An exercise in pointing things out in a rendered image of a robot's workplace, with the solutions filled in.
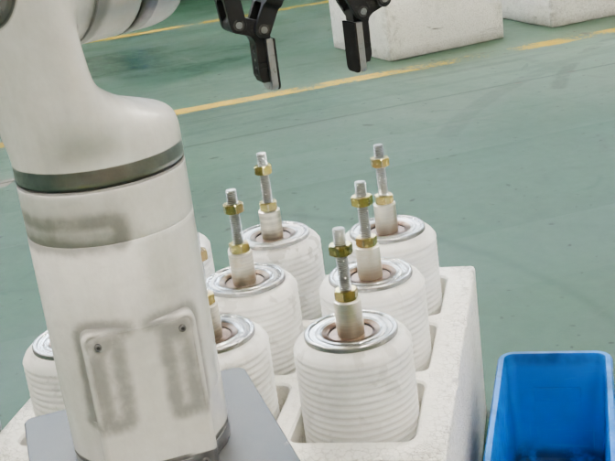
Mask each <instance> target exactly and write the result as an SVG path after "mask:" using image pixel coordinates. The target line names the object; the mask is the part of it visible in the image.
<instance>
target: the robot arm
mask: <svg viewBox="0 0 615 461"><path fill-rule="evenodd" d="M214 2H215V5H216V9H217V13H218V16H219V19H220V23H221V27H222V28H223V29H224V30H227V31H229V32H232V33H235V34H240V35H245V36H247V38H248V39H249V43H250V50H251V57H252V63H253V70H254V76H255V77H256V79H257V80H259V81H260V82H262V83H263V85H264V87H265V88H267V89H268V90H271V91H273V90H277V89H280V88H281V81H280V74H279V68H278V60H277V54H276V46H275V39H274V38H271V37H270V34H271V32H272V28H273V25H274V22H275V17H276V14H277V11H278V9H279V8H280V7H281V6H282V4H283V2H284V0H252V4H251V8H250V11H249V14H248V17H245V16H244V12H243V6H242V2H241V0H214ZM336 2H337V3H338V5H339V7H340V9H341V10H342V12H343V14H344V15H345V16H346V20H342V27H343V35H344V43H345V51H346V60H347V66H348V69H349V70H351V71H354V72H357V73H358V72H363V71H366V70H367V64H366V62H369V61H371V57H372V47H371V37H370V28H369V18H370V15H371V14H372V13H373V12H375V11H376V10H378V9H379V8H381V7H383V6H388V5H389V4H390V3H391V0H336ZM179 3H180V0H0V137H1V139H2V142H3V144H4V146H5V149H6V151H7V153H8V156H9V159H10V162H11V166H12V169H13V173H14V177H15V182H16V189H17V194H18V197H19V202H20V206H21V210H22V214H23V219H24V222H25V227H26V231H27V240H28V244H29V249H30V253H31V257H32V262H33V265H34V270H35V274H36V278H37V282H38V290H39V294H40V298H41V303H42V306H43V311H44V316H45V319H46V324H47V328H48V333H49V340H50V344H51V348H52V352H53V357H54V360H55V365H56V370H57V373H58V378H59V386H60V389H61V394H62V398H63V402H64V405H65V409H66V414H67V417H68V421H69V426H70V433H71V437H72V441H73V445H74V449H75V454H76V457H77V461H220V458H219V452H220V451H221V450H222V448H223V447H224V446H225V445H226V443H227V441H228V439H229V436H230V422H229V416H228V411H227V405H226V400H225V394H224V389H223V383H222V377H221V368H220V364H219V359H218V353H217V348H216V342H215V337H214V331H213V325H212V320H211V314H210V304H209V298H208V293H207V287H206V282H205V276H204V271H203V265H202V260H201V254H200V245H199V239H198V233H197V228H196V222H195V217H194V211H193V204H192V198H191V193H190V187H189V177H188V171H187V166H186V160H185V156H184V149H183V144H182V138H181V132H180V127H179V123H178V117H177V116H176V114H175V112H174V111H173V109H172V108H171V107H170V106H168V105H167V104H166V103H164V102H161V101H158V100H153V99H147V98H141V97H132V96H122V95H116V94H112V93H110V92H108V91H105V90H103V89H101V88H99V87H98V86H97V85H96V84H95V83H94V81H93V79H92V76H91V74H90V72H89V69H88V65H87V62H86V59H85V57H84V54H83V50H82V47H81V44H85V43H89V42H93V41H96V40H100V39H104V38H110V37H114V36H117V35H121V34H124V33H128V32H131V31H135V30H138V29H142V28H145V27H150V26H153V25H155V24H157V23H159V22H161V21H163V20H165V19H166V18H168V17H169V16H171V15H172V14H173V12H174V11H175V10H176V9H177V7H178V5H179Z"/></svg>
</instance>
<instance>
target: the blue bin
mask: <svg viewBox="0 0 615 461"><path fill-rule="evenodd" d="M483 461H615V392H614V377H613V362H612V357H611V355H610V354H608V353H606V352H603V351H597V350H581V351H518V352H509V353H505V354H503V355H501V356H500V357H499V359H498V363H497V370H496V376H495V382H494V389H493V395H492V401H491V413H490V420H489V426H488V432H487V438H486V445H485V451H484V457H483Z"/></svg>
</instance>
